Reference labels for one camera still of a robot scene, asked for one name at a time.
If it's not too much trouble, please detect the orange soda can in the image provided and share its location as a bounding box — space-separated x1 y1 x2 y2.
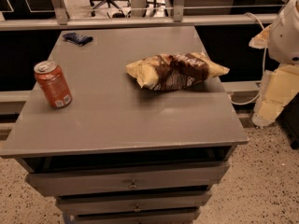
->
34 61 72 108

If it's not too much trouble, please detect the black office chair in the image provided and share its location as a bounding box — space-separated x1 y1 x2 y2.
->
89 0 131 17

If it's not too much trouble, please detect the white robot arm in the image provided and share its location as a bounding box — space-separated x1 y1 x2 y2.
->
249 0 299 127

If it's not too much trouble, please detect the grey drawer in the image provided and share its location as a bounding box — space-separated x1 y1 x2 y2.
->
26 161 229 196
65 207 200 224
57 190 211 215

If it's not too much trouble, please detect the bottom grey drawer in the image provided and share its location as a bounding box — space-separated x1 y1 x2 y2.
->
65 207 200 224

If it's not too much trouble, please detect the white cable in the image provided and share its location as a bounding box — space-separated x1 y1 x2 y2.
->
229 12 269 106

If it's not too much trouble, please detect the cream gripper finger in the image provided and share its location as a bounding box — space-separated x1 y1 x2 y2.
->
252 63 299 127
249 25 271 49

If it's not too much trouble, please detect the blue rxbar wrapper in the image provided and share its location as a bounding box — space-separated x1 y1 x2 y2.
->
63 33 93 46

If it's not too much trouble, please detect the brown and yellow chip bag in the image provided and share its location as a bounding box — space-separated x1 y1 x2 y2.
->
126 52 230 91

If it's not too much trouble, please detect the middle grey drawer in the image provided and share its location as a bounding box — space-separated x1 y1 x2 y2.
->
57 190 211 215

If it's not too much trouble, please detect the top grey drawer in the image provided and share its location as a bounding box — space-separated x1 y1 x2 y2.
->
26 161 229 196

